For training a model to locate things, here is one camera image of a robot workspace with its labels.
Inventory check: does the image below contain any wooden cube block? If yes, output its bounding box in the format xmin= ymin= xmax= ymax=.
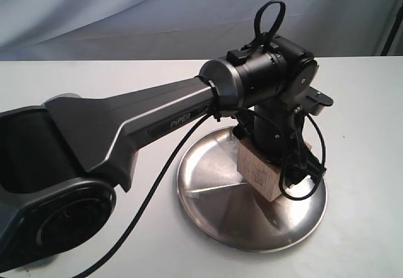
xmin=236 ymin=136 xmax=312 ymax=203

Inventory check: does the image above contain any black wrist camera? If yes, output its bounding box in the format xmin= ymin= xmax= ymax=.
xmin=302 ymin=86 xmax=334 ymax=116

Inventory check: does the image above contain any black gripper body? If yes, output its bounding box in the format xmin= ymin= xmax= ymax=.
xmin=233 ymin=103 xmax=326 ymax=186

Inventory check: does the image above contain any round stainless steel plate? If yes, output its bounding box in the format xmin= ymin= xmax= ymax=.
xmin=176 ymin=126 xmax=328 ymax=252

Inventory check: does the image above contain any blue-grey backdrop cloth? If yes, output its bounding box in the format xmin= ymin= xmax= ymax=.
xmin=1 ymin=0 xmax=400 ymax=60

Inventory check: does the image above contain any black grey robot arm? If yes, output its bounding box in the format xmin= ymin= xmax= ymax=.
xmin=1 ymin=34 xmax=333 ymax=272

